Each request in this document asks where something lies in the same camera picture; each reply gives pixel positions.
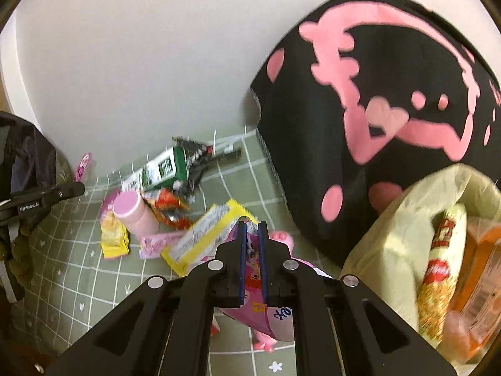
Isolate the pink snack packet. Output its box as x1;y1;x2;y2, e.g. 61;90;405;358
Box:
213;219;334;342

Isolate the black crumpled wrapper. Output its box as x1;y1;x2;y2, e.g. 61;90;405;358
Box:
172;136;243;196

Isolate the pink caterpillar toy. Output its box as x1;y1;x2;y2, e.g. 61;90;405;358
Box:
250;230;295;355

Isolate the green checked blanket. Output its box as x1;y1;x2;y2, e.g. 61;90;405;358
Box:
0;127;341;376

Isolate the pink purple wrapper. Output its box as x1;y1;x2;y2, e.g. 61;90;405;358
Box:
139;230;186;260

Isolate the red yellow noodle packet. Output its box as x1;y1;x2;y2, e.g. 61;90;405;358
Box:
416;200;468;341

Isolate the black bag with pink print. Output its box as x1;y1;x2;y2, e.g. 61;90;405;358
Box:
250;0;501;267

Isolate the small yellow packet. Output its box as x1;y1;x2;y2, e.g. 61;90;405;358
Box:
101;188;131;260

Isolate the red orange wrapper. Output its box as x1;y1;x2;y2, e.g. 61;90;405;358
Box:
142;187;193;230

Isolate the yellow and white packet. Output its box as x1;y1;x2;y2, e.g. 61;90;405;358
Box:
161;199;253;277

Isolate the green and white packet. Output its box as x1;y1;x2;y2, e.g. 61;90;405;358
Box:
121;146;192;194

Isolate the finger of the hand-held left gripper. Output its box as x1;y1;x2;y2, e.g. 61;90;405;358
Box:
37;182;86;206

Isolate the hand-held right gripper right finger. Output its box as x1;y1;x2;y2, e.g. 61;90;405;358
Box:
258;220;459;376

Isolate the small pink packet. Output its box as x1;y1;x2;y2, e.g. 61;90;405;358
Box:
75;153;92;183

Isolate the yellow-green trash bag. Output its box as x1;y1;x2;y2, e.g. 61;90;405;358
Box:
340;164;501;369

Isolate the pink plastic bottle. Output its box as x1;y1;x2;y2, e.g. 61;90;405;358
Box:
113;191;159;238

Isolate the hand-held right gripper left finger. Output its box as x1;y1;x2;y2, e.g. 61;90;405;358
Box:
51;219;249;376

